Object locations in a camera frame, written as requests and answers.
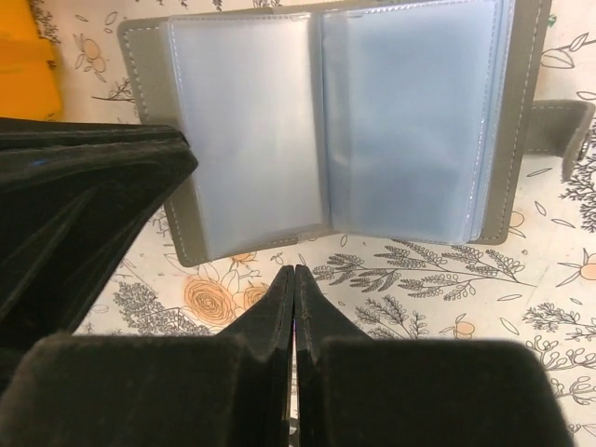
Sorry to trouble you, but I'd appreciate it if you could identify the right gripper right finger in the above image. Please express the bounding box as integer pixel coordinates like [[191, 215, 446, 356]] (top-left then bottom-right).
[[293, 265, 595, 446]]

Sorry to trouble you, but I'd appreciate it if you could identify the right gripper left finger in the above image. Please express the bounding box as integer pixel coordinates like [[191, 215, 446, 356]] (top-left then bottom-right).
[[1, 266, 295, 446]]

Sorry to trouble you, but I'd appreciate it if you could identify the yellow toy bin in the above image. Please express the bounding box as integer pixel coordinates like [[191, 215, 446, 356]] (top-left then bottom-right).
[[1, 1, 63, 121]]

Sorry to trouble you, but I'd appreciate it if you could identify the grey card holder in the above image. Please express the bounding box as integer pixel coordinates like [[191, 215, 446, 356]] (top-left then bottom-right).
[[118, 1, 595, 266]]

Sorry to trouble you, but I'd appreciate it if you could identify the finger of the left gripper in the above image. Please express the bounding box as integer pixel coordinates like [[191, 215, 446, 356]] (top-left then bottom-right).
[[1, 118, 197, 385]]

